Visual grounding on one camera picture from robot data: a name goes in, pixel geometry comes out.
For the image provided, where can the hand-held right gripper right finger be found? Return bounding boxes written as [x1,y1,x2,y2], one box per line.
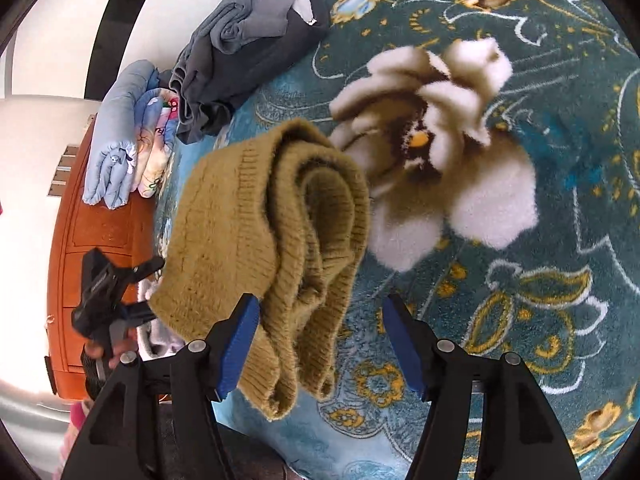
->
[382,293,583,480]

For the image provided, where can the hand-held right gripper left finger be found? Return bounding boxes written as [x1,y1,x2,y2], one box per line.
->
[60,292,261,480]

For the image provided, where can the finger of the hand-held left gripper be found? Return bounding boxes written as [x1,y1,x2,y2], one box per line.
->
[118,301,157,330]
[118,256,166,286]

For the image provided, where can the olive knitted sweater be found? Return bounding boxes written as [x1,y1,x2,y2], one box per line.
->
[148,117,373,421]

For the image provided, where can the dark grey folded clothes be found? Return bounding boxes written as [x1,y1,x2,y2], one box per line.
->
[169,0,337,145]

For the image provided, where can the person's left hand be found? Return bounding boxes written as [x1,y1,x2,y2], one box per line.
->
[81,327,137,372]

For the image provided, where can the white fluffy cloth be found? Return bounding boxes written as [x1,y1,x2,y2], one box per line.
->
[136,280,188,360]

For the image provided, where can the orange wooden cabinet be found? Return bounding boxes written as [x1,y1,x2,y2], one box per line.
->
[46,114,168,403]

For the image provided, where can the teal floral blanket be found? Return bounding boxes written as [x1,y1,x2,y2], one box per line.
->
[152,0,640,480]

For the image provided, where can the light blue folded quilt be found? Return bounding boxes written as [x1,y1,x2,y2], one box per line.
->
[82,59,160,210]

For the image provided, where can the cartoon print folded quilt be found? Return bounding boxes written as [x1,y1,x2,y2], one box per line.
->
[134,87,180,200]

